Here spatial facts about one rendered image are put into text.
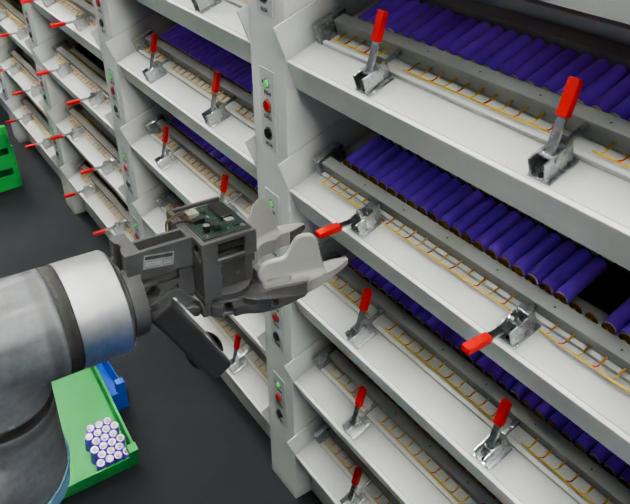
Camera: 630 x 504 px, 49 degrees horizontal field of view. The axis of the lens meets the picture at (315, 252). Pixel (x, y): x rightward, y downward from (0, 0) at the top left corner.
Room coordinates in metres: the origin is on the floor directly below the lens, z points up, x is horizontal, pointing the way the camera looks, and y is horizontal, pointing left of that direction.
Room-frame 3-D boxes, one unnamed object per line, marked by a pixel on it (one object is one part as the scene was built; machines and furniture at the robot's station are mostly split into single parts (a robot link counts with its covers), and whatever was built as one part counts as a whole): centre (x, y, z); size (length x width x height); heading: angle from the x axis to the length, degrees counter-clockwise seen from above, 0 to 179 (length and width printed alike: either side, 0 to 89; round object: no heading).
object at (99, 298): (0.46, 0.18, 0.87); 0.10 x 0.05 x 0.09; 34
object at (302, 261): (0.53, 0.01, 0.87); 0.09 x 0.03 x 0.06; 107
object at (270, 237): (0.59, 0.05, 0.87); 0.09 x 0.03 x 0.06; 141
